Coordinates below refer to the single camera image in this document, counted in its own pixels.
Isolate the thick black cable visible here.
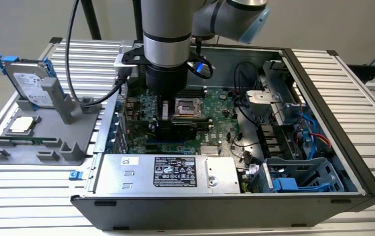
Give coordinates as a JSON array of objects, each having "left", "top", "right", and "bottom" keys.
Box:
[{"left": 66, "top": 0, "right": 131, "bottom": 107}]

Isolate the silver CPU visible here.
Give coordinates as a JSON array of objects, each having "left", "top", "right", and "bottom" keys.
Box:
[{"left": 10, "top": 117, "right": 39, "bottom": 133}]

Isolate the metal socket cover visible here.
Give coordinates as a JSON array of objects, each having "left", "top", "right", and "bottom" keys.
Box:
[{"left": 175, "top": 98, "right": 202, "bottom": 116}]

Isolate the CPU socket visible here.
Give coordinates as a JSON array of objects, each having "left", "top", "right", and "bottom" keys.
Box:
[{"left": 175, "top": 98, "right": 203, "bottom": 116}]

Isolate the black stand pole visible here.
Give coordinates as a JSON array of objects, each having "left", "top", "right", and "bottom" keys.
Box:
[
  {"left": 133, "top": 0, "right": 145, "bottom": 41},
  {"left": 82, "top": 0, "right": 103, "bottom": 40}
]

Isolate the black plastic housing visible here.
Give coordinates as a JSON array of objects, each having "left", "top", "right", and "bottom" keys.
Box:
[{"left": 258, "top": 122, "right": 295, "bottom": 158}]

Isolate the blue wire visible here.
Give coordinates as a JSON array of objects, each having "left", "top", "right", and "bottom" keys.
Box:
[{"left": 295, "top": 109, "right": 319, "bottom": 150}]

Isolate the blue plastic carrier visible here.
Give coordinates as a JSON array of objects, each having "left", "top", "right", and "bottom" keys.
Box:
[{"left": 271, "top": 177, "right": 338, "bottom": 193}]

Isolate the silver metal drive bay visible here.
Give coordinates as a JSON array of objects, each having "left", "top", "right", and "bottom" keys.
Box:
[{"left": 245, "top": 60, "right": 309, "bottom": 126}]

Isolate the silver finned heatsink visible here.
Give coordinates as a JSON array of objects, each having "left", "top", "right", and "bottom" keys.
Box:
[{"left": 202, "top": 145, "right": 221, "bottom": 155}]

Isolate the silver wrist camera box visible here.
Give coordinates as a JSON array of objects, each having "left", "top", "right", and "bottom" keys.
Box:
[
  {"left": 187, "top": 59, "right": 215, "bottom": 80},
  {"left": 114, "top": 53, "right": 139, "bottom": 75}
]

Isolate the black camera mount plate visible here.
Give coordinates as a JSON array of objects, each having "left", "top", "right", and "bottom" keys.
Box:
[{"left": 122, "top": 45, "right": 209, "bottom": 66}]

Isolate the open black PC case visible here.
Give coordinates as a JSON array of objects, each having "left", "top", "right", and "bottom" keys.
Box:
[{"left": 71, "top": 40, "right": 375, "bottom": 231}]

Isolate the grey parts rack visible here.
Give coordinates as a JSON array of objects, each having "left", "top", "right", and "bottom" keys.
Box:
[{"left": 0, "top": 78, "right": 105, "bottom": 167}]

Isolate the bare green RAM stick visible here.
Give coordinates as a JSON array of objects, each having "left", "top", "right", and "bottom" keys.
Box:
[{"left": 0, "top": 136, "right": 59, "bottom": 144}]

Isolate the hard disk in blue carrier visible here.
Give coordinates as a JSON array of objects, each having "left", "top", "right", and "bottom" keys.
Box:
[{"left": 0, "top": 55, "right": 66, "bottom": 111}]

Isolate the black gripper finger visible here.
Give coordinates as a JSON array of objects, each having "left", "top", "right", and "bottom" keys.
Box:
[{"left": 157, "top": 99, "right": 177, "bottom": 134}]

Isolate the silver power supply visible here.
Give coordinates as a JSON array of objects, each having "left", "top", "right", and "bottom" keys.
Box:
[{"left": 90, "top": 153, "right": 243, "bottom": 195}]

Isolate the green graphics card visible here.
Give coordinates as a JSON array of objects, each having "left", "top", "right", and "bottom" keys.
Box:
[{"left": 141, "top": 118, "right": 199, "bottom": 145}]

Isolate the green motherboard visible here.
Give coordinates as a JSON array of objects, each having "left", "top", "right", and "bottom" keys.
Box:
[{"left": 126, "top": 86, "right": 241, "bottom": 158}]

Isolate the red wire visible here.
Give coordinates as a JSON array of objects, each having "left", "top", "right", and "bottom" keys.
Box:
[{"left": 311, "top": 132, "right": 334, "bottom": 148}]

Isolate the blue expansion slot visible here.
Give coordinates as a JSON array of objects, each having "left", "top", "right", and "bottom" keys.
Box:
[{"left": 147, "top": 140, "right": 189, "bottom": 145}]

